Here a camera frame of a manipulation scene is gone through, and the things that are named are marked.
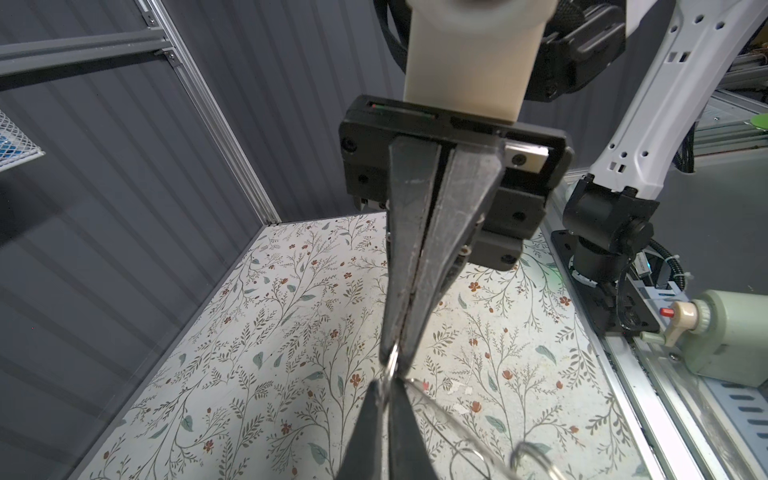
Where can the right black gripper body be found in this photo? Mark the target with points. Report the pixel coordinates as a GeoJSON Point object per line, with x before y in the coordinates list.
{"type": "Point", "coordinates": [534, 158]}

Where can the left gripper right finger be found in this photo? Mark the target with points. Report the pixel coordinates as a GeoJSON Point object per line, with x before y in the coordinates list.
{"type": "Point", "coordinates": [408, 456]}

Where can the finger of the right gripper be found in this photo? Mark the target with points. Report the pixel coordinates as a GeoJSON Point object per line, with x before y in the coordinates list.
{"type": "Point", "coordinates": [463, 191]}
{"type": "Point", "coordinates": [411, 178]}

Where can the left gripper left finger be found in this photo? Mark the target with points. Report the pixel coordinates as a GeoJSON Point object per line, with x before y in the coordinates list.
{"type": "Point", "coordinates": [363, 455]}

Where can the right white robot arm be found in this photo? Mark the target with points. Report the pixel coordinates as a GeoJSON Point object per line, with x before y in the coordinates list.
{"type": "Point", "coordinates": [611, 207]}

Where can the pale green bottle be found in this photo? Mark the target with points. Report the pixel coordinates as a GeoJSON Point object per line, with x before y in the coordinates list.
{"type": "Point", "coordinates": [720, 335]}

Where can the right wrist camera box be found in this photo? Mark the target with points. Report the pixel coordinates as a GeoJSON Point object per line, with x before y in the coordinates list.
{"type": "Point", "coordinates": [474, 57]}

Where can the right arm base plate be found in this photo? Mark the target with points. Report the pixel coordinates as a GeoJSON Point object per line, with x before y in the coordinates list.
{"type": "Point", "coordinates": [612, 304]}

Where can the slotted cable duct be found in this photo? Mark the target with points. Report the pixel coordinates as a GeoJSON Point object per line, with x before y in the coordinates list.
{"type": "Point", "coordinates": [746, 408]}

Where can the white mesh wall basket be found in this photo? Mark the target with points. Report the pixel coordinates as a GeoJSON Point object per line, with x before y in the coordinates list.
{"type": "Point", "coordinates": [16, 147]}

